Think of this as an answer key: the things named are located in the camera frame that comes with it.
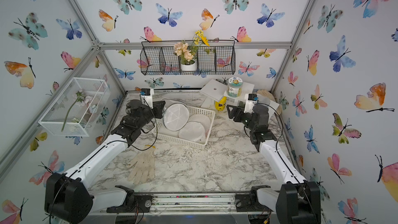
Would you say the beige woven fan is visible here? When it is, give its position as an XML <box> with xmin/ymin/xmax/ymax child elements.
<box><xmin>257</xmin><ymin>89</ymin><xmax>282</xmax><ymax>114</ymax></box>

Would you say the pink artificial rose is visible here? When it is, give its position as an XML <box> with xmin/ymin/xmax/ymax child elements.
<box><xmin>61</xmin><ymin>89</ymin><xmax>94</xmax><ymax>134</ymax></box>

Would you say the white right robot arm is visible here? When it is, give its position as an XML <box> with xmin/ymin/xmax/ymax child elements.
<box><xmin>227</xmin><ymin>103</ymin><xmax>321</xmax><ymax>224</ymax></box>

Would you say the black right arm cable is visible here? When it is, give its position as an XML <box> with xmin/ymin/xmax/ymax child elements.
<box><xmin>242</xmin><ymin>102</ymin><xmax>284</xmax><ymax>141</ymax></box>

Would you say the yellow plastic bottle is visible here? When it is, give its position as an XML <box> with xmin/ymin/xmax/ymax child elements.
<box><xmin>214</xmin><ymin>96</ymin><xmax>227</xmax><ymax>111</ymax></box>

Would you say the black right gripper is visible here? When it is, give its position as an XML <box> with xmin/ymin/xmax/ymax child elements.
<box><xmin>227</xmin><ymin>104</ymin><xmax>258</xmax><ymax>134</ymax></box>

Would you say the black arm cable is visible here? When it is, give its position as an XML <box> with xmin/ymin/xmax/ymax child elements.
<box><xmin>242</xmin><ymin>102</ymin><xmax>284</xmax><ymax>141</ymax></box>
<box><xmin>127</xmin><ymin>99</ymin><xmax>159</xmax><ymax>152</ymax></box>

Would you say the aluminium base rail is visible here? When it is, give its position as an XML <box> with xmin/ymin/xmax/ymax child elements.
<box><xmin>62</xmin><ymin>191</ymin><xmax>324</xmax><ymax>217</ymax></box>

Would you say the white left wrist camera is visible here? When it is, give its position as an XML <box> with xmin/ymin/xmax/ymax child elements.
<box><xmin>140</xmin><ymin>88</ymin><xmax>154</xmax><ymax>109</ymax></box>

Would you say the white pot with flowers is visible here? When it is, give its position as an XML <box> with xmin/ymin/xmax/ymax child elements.
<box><xmin>174</xmin><ymin>30</ymin><xmax>210</xmax><ymax>72</ymax></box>

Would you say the black wire wall basket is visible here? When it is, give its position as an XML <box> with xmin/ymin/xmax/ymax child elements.
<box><xmin>138</xmin><ymin>40</ymin><xmax>235</xmax><ymax>78</ymax></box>

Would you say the white wire wall basket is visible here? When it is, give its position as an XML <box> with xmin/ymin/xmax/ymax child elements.
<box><xmin>38</xmin><ymin>77</ymin><xmax>110</xmax><ymax>137</ymax></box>

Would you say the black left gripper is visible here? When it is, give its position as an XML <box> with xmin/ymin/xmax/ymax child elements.
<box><xmin>136</xmin><ymin>100</ymin><xmax>164</xmax><ymax>130</ymax></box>

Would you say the green lidded glass jar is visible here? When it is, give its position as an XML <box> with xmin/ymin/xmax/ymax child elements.
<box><xmin>227</xmin><ymin>76</ymin><xmax>243</xmax><ymax>97</ymax></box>

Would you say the white mesh laundry bag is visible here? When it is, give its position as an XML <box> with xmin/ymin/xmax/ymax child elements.
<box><xmin>163</xmin><ymin>103</ymin><xmax>190</xmax><ymax>131</ymax></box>

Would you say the white perforated plastic basket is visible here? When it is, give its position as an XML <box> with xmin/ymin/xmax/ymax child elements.
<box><xmin>152</xmin><ymin>99</ymin><xmax>215</xmax><ymax>149</ymax></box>

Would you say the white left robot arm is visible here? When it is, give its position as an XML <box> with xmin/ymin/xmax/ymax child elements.
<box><xmin>44</xmin><ymin>100</ymin><xmax>165</xmax><ymax>224</ymax></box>

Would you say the beige work glove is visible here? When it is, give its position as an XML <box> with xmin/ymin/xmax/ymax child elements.
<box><xmin>127</xmin><ymin>149</ymin><xmax>155</xmax><ymax>185</ymax></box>

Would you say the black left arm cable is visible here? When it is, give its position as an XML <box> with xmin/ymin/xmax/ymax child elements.
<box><xmin>127</xmin><ymin>99</ymin><xmax>159</xmax><ymax>152</ymax></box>

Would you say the pink trimmed mesh bag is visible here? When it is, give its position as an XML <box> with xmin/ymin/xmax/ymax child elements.
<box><xmin>188</xmin><ymin>114</ymin><xmax>211</xmax><ymax>135</ymax></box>
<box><xmin>178</xmin><ymin>121</ymin><xmax>205</xmax><ymax>142</ymax></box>

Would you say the white tiered wooden shelf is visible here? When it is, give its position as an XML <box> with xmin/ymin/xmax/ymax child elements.
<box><xmin>200</xmin><ymin>77</ymin><xmax>281</xmax><ymax>115</ymax></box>

